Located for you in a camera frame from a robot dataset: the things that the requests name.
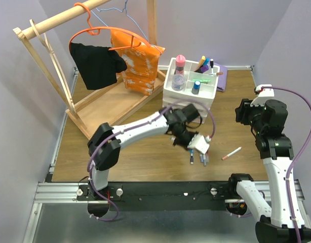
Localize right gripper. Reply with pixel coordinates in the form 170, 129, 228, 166
235, 98, 267, 133

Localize dark blue cap pen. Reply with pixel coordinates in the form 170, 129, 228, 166
189, 149, 194, 165

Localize salmon cap marker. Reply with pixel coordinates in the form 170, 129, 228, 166
221, 147, 242, 160

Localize green highlighter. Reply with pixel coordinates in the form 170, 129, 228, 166
192, 79, 211, 83

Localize blue grey stamp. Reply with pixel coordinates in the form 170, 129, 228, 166
191, 80, 201, 95

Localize paper clip jar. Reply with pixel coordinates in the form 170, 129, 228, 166
171, 74, 185, 91

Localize black purple highlighter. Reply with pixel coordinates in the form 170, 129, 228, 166
195, 65, 209, 73

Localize black tip white pen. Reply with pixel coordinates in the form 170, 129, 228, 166
210, 59, 214, 74

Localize black blue highlighter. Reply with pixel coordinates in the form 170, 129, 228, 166
203, 58, 210, 66

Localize orange pink highlighter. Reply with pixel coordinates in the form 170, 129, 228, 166
195, 56, 206, 71

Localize pink capped tube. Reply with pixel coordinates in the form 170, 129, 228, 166
174, 55, 186, 75

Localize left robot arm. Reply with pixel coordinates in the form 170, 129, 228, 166
87, 104, 209, 200

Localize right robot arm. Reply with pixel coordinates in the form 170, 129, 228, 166
226, 99, 311, 242

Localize purple cloth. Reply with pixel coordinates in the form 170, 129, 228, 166
215, 63, 228, 92

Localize white drawer organizer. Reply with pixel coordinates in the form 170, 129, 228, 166
163, 57, 220, 123

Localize orange bleached shorts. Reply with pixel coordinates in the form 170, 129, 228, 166
111, 30, 165, 96

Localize wooden clothes rack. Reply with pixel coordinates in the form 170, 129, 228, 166
13, 1, 166, 138

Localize orange plastic hanger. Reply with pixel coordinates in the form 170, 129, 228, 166
68, 2, 152, 55

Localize black garment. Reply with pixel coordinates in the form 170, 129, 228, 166
69, 43, 127, 91

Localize wooden hanger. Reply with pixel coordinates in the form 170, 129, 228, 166
29, 19, 75, 112

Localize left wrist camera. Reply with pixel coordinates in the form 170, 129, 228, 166
187, 134, 212, 154

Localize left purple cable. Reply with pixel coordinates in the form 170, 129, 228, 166
87, 100, 216, 221

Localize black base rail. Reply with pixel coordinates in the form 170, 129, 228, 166
77, 181, 246, 212

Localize blue wire hanger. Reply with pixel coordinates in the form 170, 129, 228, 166
91, 1, 160, 52

